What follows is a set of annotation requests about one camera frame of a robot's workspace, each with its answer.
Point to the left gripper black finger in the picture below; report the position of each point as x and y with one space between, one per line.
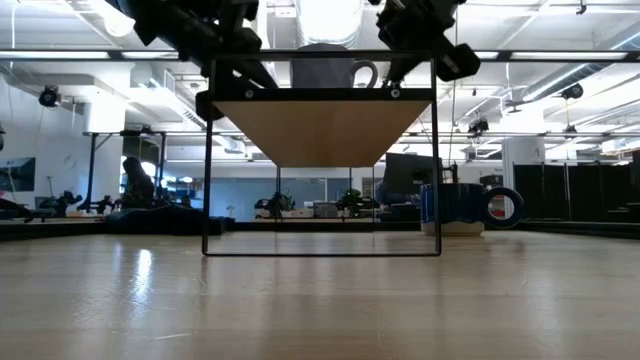
210 106
257 75

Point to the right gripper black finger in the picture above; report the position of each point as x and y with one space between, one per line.
457 60
400 67

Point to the grey mug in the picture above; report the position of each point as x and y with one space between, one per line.
320 72

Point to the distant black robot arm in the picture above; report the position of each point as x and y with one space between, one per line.
62 200

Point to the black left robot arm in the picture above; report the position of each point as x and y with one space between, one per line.
165 15

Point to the black monitor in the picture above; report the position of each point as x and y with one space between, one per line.
405 172

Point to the person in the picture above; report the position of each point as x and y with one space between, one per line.
137 185

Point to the green potted plant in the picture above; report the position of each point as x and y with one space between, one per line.
352 200
277 202

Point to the dark blue heap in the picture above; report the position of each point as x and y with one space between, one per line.
165 220

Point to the dark blue mug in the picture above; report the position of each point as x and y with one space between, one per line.
455 205

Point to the black partition panels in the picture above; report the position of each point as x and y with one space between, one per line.
575 190

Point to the black ceiling-hung camera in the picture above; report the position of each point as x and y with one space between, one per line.
49 96
478 126
572 91

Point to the wooden shelf black metal frame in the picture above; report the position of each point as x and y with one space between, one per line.
325 130

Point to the black frame stand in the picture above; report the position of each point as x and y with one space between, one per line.
91 170

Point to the dark wall screen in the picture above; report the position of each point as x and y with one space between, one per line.
17 175

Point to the black aluminium table frame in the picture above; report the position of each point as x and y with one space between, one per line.
575 229

